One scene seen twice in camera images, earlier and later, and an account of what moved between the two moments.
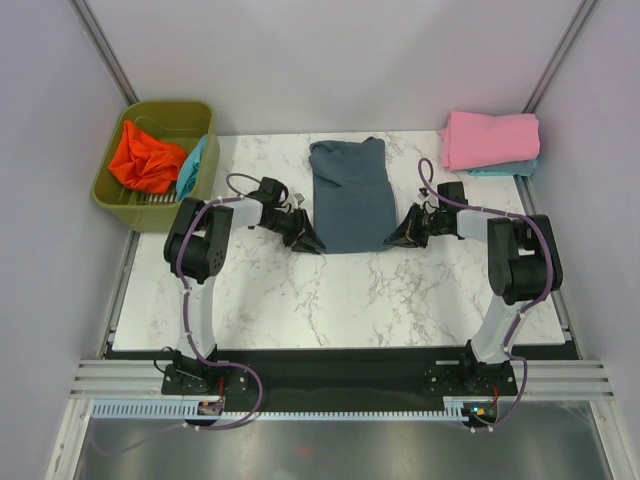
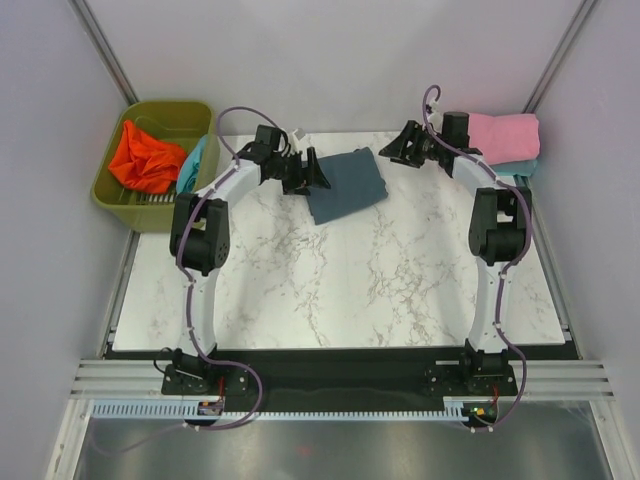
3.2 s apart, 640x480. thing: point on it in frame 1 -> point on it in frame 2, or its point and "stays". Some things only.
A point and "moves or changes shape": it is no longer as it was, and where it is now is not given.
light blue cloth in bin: x=188 y=169 stays
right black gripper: x=400 y=237 -> x=395 y=150
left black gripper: x=308 y=240 -> x=304 y=179
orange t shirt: x=145 y=163 stays
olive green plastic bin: x=176 y=123 stays
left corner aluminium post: x=128 y=94 stays
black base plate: x=338 y=379 stays
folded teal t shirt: x=524 y=168 stays
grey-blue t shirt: x=353 y=202 moves or changes shape
